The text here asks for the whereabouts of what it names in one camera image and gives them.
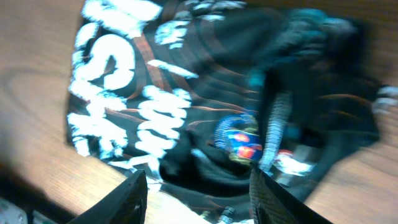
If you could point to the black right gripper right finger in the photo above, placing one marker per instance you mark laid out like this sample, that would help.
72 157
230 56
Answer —
272 204

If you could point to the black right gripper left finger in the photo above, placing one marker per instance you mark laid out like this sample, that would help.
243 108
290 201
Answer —
126 204

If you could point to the black patterned sports jersey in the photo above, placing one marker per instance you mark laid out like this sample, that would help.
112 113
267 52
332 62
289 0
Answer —
198 93

